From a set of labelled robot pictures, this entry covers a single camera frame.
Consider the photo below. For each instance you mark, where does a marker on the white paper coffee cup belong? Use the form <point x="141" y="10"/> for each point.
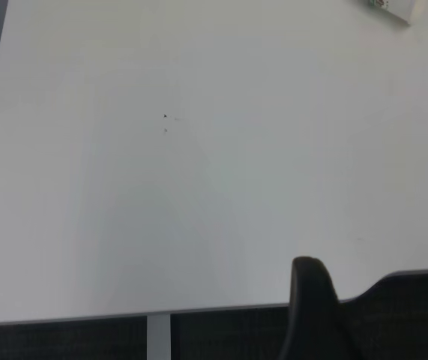
<point x="397" y="8"/>

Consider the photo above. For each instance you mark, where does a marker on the white table leg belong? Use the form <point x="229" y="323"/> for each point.
<point x="158" y="337"/>

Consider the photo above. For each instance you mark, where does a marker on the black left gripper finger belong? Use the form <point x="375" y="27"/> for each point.
<point x="311" y="307"/>

